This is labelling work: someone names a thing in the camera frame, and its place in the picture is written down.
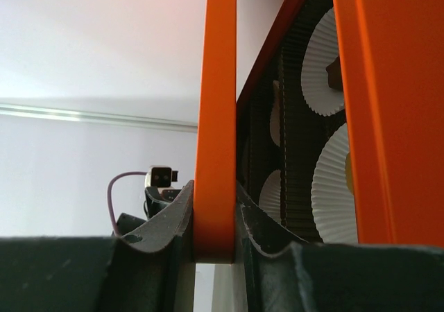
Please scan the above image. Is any orange box lid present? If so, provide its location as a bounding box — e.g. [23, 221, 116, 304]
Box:
[193, 0, 237, 264]

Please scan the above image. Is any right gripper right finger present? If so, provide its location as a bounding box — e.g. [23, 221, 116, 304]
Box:
[234, 186, 443, 311]

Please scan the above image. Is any white paper cup front right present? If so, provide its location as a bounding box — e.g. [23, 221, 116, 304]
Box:
[311, 124, 358, 244]

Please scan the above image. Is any white paper cup front middle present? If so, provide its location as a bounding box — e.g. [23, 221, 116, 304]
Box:
[258, 170, 282, 223]

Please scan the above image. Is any orange compartment box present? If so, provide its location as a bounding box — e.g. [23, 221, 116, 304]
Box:
[237, 0, 443, 247]

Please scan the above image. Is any round brown chocolate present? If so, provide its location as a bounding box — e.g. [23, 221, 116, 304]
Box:
[345, 153, 354, 195]

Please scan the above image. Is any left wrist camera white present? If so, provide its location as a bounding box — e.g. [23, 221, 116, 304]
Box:
[145, 166, 178, 189]

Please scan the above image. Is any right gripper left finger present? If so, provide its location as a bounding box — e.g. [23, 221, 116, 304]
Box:
[1, 183, 194, 311]

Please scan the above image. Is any dark chocolate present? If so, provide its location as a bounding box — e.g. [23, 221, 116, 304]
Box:
[325, 56, 343, 92]

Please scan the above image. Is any white paper cup back right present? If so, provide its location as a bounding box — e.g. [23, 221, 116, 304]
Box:
[300, 8, 344, 116]

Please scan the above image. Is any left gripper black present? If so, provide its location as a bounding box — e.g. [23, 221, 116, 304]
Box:
[144, 187, 181, 218]

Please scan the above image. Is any white paper cup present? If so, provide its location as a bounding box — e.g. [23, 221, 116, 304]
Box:
[311, 124, 358, 244]
[258, 170, 282, 223]
[300, 8, 344, 116]

